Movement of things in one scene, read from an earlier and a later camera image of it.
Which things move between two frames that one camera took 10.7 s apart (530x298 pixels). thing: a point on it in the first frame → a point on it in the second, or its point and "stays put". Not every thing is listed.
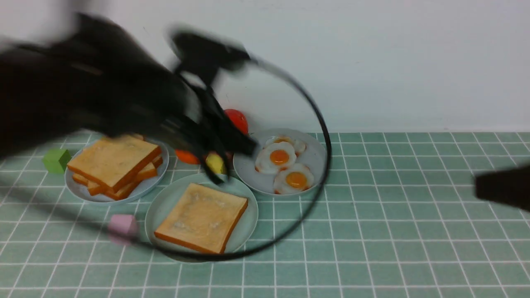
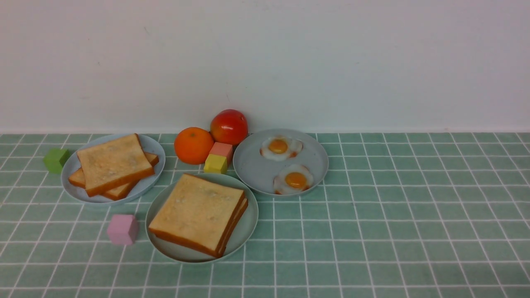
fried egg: [295, 178] stays put
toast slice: [113, 161] → [239, 215]
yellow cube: [215, 162] stays put
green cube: [55, 160] stays put
